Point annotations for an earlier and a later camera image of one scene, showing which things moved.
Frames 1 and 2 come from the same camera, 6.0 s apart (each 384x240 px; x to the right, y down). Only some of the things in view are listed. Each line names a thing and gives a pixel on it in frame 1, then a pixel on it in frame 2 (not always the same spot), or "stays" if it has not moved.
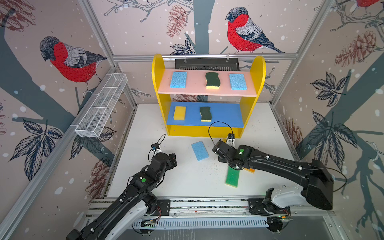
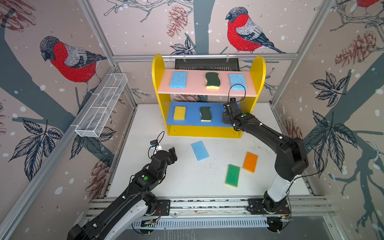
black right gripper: (220, 160) → (224, 118)
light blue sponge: (178, 80) stays
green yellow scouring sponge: (213, 81) stays
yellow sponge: (179, 114) stays
